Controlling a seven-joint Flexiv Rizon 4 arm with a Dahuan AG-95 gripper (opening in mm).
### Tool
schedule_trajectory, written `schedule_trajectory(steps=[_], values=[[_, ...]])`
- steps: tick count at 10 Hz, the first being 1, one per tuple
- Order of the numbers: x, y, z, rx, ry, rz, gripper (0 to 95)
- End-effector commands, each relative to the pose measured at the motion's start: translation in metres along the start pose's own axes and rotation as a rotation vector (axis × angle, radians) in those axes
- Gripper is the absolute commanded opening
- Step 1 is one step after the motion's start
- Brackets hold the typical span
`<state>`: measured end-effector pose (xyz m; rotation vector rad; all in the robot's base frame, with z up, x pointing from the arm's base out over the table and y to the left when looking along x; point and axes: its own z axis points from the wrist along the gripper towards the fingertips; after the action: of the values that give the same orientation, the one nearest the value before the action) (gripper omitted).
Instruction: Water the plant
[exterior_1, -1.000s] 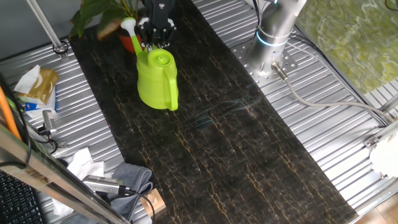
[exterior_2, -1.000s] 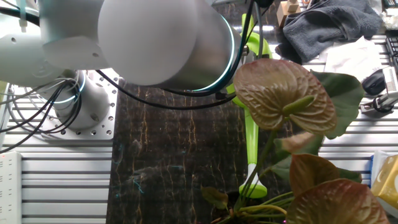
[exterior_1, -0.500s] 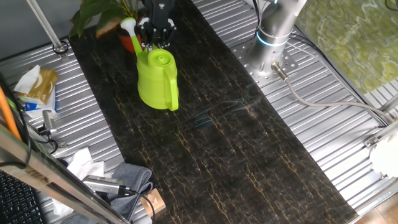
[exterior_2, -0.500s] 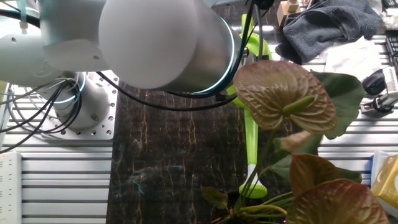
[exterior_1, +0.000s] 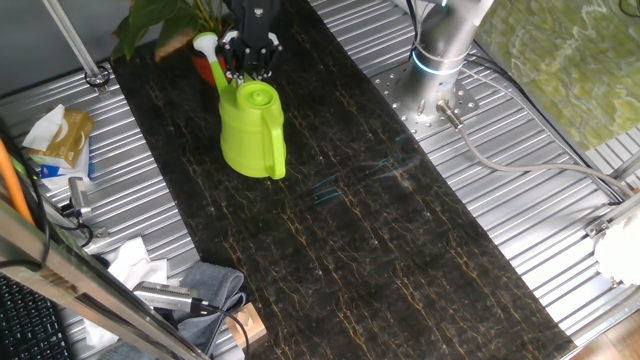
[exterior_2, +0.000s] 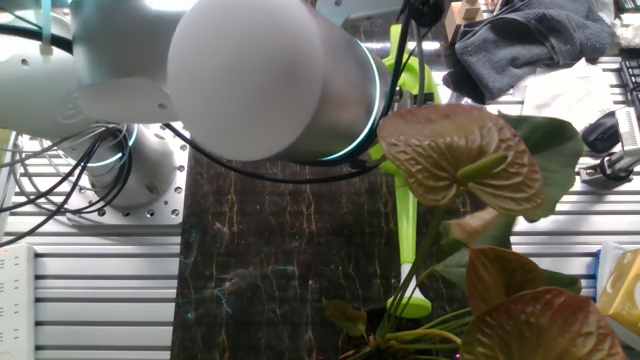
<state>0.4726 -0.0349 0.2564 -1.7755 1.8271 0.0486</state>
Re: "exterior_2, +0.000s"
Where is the lime green watering can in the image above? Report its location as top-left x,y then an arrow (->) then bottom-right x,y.
367,23 -> 443,320

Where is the anthurium plant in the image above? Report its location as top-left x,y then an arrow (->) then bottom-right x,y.
322,103 -> 630,360

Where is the black marble pattern mat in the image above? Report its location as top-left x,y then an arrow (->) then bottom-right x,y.
169,14 -> 516,360

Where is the wooden block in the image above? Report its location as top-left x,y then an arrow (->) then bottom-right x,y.
443,0 -> 485,45

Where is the grey towel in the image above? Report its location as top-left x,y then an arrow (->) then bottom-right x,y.
442,0 -> 618,105

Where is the white tissue paper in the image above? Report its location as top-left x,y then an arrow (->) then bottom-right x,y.
510,57 -> 629,135

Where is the black computer mouse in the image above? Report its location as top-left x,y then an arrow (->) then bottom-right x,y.
580,110 -> 623,154

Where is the blue white package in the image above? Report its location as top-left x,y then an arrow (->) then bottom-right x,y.
594,242 -> 640,351

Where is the yellow tissue packet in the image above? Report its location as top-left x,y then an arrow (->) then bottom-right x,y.
594,248 -> 640,324

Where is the white power strip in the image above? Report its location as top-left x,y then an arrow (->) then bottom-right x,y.
0,243 -> 37,360

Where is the black keyboard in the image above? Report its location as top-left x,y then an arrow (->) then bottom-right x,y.
619,47 -> 640,112

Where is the crumpled white tissue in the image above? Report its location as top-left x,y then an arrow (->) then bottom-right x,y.
612,13 -> 640,49

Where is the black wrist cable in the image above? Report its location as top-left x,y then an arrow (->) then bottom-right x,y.
349,0 -> 416,169
162,122 -> 387,185

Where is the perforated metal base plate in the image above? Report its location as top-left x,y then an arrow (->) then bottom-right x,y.
66,124 -> 192,226

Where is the black base cable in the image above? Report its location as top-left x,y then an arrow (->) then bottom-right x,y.
0,127 -> 134,248

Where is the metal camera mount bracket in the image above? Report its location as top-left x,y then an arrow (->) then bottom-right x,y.
578,146 -> 640,184

